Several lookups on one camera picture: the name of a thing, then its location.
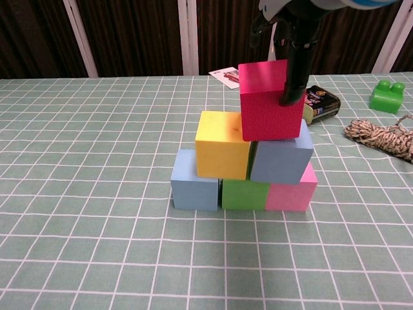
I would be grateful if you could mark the green studded toy brick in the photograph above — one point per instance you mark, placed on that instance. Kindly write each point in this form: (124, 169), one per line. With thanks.
(385, 100)

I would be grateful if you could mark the green checked tablecloth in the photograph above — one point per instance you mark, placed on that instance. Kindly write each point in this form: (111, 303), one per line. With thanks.
(193, 258)

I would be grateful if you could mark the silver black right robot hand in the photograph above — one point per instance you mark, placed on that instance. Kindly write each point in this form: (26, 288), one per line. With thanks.
(300, 48)

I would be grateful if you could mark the magenta red foam cube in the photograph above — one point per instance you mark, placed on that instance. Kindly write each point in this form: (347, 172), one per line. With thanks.
(271, 116)

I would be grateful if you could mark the white frame post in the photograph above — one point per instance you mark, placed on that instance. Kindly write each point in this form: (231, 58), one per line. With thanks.
(189, 38)
(274, 48)
(80, 38)
(393, 38)

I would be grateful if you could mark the pink foam cube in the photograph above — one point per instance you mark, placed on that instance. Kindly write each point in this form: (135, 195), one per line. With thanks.
(290, 197)

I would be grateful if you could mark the light blue foam cube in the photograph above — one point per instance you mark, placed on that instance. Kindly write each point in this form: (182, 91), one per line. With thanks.
(280, 161)
(193, 193)

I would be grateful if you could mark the dark brown pleated curtain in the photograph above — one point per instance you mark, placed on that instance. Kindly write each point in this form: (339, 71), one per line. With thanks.
(135, 38)

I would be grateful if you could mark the white playing card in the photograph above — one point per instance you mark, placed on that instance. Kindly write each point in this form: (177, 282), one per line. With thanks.
(226, 77)

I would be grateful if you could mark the green foam cube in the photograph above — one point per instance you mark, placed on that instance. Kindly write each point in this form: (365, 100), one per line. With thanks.
(245, 195)

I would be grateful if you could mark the black printed tin can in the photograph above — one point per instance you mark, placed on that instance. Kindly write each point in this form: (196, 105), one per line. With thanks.
(322, 106)

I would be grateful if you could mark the yellow foam cube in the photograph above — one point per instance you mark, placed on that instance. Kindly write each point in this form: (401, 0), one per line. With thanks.
(219, 158)

